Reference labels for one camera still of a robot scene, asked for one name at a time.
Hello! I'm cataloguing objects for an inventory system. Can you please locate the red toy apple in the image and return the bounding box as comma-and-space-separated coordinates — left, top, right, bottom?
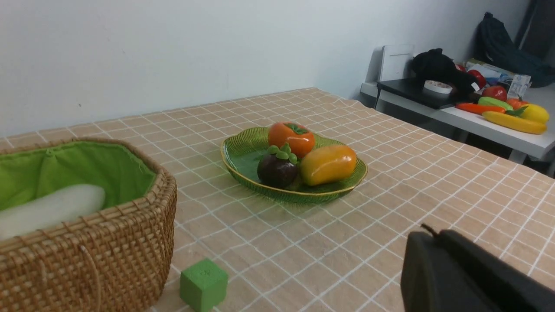
482, 85, 508, 101

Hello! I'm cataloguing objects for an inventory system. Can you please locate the woven wicker basket green lining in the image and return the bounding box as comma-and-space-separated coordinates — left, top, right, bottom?
0, 137, 178, 312

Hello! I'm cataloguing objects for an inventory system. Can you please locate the white cardboard box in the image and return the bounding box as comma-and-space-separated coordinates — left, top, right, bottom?
464, 59, 532, 98

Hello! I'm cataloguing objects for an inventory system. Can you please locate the white board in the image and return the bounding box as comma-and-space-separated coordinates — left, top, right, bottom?
377, 44, 415, 82

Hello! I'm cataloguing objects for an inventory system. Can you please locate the black tray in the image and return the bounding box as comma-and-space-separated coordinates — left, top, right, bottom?
377, 78, 470, 110

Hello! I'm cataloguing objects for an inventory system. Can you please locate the black cloth bundle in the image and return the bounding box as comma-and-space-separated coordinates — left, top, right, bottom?
410, 48, 480, 101

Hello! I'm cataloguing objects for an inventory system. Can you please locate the white side table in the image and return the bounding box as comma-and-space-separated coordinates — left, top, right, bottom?
360, 82, 554, 164

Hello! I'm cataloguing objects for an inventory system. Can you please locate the yellow toy banana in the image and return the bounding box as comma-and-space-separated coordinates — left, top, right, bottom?
482, 112, 547, 135

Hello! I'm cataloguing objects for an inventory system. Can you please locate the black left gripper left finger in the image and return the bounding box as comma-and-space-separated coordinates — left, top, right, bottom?
401, 224, 502, 312

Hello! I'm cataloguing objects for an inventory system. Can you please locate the green glass leaf plate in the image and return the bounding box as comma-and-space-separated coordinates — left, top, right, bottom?
220, 127, 368, 204

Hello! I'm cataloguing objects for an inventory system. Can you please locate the dark backpack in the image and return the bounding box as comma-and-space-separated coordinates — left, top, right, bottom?
473, 12, 555, 88

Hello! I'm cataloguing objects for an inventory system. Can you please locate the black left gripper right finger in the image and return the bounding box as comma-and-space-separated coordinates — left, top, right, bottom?
438, 230, 555, 312

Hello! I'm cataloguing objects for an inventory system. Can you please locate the white toy radish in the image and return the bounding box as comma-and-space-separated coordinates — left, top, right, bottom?
0, 184, 105, 240

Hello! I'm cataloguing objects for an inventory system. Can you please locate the green foam cube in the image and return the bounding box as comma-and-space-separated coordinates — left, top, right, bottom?
179, 258, 229, 312

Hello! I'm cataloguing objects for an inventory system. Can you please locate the dark purple toy mangosteen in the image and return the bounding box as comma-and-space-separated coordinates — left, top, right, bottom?
257, 143, 299, 189

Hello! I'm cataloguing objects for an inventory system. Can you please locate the yellow toy lemon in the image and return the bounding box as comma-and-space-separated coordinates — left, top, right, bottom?
520, 104, 550, 124

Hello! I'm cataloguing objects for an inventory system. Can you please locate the orange toy persimmon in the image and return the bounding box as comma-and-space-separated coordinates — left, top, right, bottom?
268, 122, 315, 158

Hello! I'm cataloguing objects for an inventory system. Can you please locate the yellow orange toy mango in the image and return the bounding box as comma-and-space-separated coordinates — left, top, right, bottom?
300, 145, 357, 186

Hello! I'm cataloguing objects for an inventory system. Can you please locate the green toy cucumber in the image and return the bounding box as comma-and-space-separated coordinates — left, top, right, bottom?
477, 97, 514, 111

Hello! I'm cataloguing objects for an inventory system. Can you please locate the orange toy carrot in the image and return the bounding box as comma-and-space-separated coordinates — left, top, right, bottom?
455, 103, 506, 115

